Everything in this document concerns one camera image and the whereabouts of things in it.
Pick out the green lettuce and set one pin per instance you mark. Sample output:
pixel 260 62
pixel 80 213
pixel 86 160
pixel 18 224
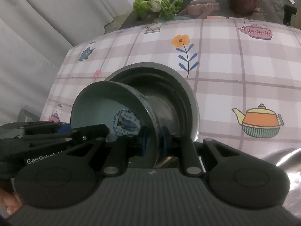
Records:
pixel 157 0

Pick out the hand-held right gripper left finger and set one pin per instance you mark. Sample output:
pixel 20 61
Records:
pixel 144 143

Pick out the pink sweet potato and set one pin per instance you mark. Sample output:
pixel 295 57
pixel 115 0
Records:
pixel 204 2
pixel 197 10

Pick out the green ceramic bowl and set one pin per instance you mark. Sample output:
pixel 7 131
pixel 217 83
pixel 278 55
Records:
pixel 98 108

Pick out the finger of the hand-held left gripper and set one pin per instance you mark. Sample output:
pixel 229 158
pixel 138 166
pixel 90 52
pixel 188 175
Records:
pixel 94 131
pixel 62 128

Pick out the grey box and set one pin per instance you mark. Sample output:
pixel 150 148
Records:
pixel 29 115

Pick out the person's left hand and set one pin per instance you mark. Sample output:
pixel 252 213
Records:
pixel 9 200

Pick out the black object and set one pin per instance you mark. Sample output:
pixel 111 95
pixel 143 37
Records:
pixel 289 15

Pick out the large steel basin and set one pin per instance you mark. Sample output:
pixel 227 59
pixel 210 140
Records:
pixel 289 169

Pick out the checkered printed tablecloth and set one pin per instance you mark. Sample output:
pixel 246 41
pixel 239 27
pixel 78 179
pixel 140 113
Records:
pixel 223 58

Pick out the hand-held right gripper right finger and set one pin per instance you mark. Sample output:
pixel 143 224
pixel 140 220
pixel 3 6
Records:
pixel 164 143

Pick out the white curtain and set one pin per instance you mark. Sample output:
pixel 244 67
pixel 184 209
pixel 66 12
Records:
pixel 47 16

